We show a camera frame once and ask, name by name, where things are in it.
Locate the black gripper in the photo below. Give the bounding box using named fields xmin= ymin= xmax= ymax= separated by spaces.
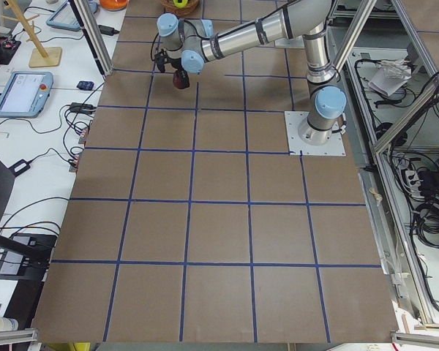
xmin=155 ymin=49 xmax=184 ymax=73

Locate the dark purple apple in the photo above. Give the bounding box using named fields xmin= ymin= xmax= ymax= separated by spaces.
xmin=173 ymin=69 xmax=190 ymax=90

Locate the green apple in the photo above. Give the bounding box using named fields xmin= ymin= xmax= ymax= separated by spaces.
xmin=173 ymin=0 xmax=188 ymax=9

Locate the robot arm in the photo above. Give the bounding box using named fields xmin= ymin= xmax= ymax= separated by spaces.
xmin=151 ymin=1 xmax=347 ymax=146

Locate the wicker basket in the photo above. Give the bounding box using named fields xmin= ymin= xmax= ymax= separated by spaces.
xmin=160 ymin=0 xmax=200 ymax=16

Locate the black power adapter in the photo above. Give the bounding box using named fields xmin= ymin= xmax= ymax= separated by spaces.
xmin=98 ymin=25 xmax=119 ymax=36

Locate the small blue device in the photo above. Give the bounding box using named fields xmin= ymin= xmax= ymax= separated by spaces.
xmin=76 ymin=80 xmax=94 ymax=91

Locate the teach pendant far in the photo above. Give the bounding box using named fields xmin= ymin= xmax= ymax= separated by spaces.
xmin=46 ymin=1 xmax=80 ymax=31

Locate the teach pendant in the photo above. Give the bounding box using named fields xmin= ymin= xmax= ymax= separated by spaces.
xmin=0 ymin=71 xmax=53 ymax=118
xmin=46 ymin=1 xmax=80 ymax=31

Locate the wooden stand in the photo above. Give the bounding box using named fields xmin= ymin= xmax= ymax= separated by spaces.
xmin=1 ymin=0 xmax=62 ymax=69

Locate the teach pendant near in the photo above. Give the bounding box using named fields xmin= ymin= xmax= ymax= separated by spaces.
xmin=0 ymin=71 xmax=53 ymax=118

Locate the crumpled white paper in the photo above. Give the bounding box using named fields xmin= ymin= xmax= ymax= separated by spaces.
xmin=368 ymin=59 xmax=412 ymax=97

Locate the power strip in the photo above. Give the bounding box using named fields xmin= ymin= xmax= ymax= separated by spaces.
xmin=401 ymin=169 xmax=424 ymax=200

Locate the paper cup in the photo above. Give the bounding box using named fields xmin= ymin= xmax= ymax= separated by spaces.
xmin=0 ymin=316 xmax=18 ymax=332

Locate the aluminium frame post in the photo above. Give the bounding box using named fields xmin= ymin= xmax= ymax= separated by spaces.
xmin=69 ymin=0 xmax=114 ymax=77

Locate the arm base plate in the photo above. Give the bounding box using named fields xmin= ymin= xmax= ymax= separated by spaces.
xmin=284 ymin=111 xmax=346 ymax=156
xmin=274 ymin=36 xmax=304 ymax=49

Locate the black cable bundle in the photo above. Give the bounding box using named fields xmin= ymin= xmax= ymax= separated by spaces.
xmin=411 ymin=200 xmax=439 ymax=252

